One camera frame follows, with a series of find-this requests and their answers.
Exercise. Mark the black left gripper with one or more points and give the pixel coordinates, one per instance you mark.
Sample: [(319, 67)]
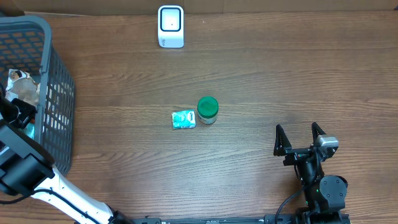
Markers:
[(27, 111)]

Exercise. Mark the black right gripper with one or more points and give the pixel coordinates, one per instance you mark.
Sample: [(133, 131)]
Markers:
[(283, 148)]

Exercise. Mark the brown pastry bag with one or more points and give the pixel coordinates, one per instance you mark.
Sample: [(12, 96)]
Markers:
[(22, 86)]

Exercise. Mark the green lid jar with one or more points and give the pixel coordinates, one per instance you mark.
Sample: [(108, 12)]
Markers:
[(207, 109)]

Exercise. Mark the small teal tissue pack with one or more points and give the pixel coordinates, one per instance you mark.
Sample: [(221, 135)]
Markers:
[(183, 119)]

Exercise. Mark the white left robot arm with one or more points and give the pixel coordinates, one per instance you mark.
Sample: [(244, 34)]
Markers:
[(28, 170)]

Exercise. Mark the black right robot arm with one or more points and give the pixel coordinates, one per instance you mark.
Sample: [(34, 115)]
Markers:
[(324, 194)]

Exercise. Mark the white barcode scanner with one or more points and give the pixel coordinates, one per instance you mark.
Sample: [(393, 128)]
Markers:
[(170, 26)]

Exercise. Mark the grey plastic mesh basket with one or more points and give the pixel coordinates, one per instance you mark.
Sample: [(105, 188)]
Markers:
[(26, 45)]

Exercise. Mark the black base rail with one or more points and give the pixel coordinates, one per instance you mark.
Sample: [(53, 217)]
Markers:
[(267, 219)]

